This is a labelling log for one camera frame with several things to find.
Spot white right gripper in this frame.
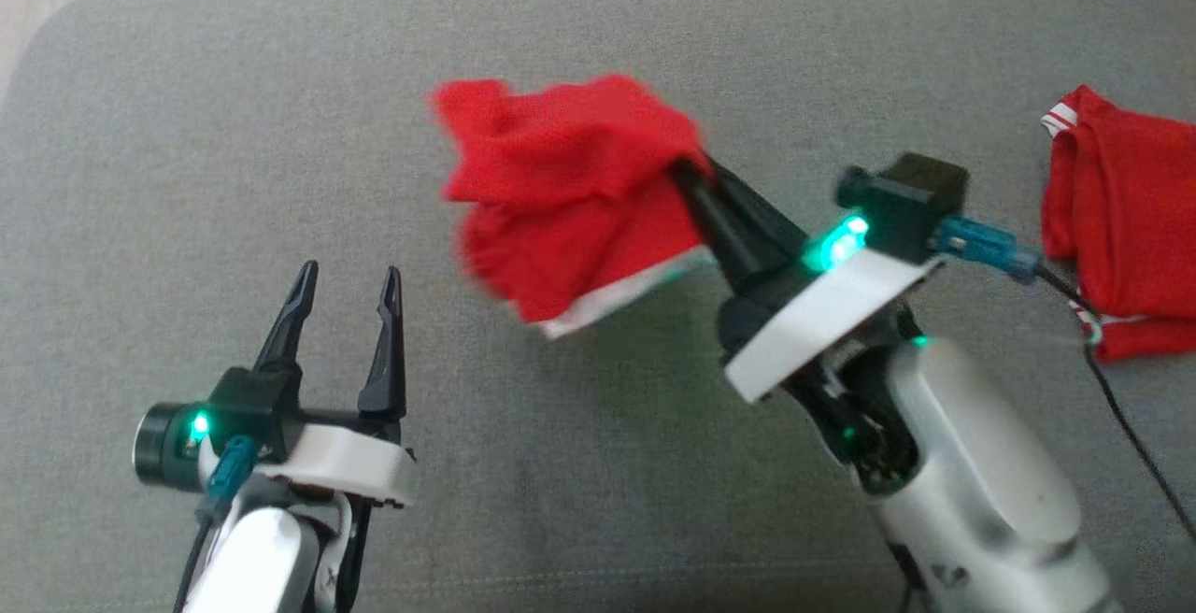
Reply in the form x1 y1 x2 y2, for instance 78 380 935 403
673 156 946 493

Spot red white mesh shorts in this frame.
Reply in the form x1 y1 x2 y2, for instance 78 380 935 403
430 74 719 341

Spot red white basketball jersey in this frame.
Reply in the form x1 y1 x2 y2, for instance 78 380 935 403
1040 85 1196 364

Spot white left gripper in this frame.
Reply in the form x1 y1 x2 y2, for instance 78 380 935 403
134 260 420 613

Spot grey sofa seat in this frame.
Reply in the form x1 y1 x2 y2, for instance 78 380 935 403
0 0 1196 613

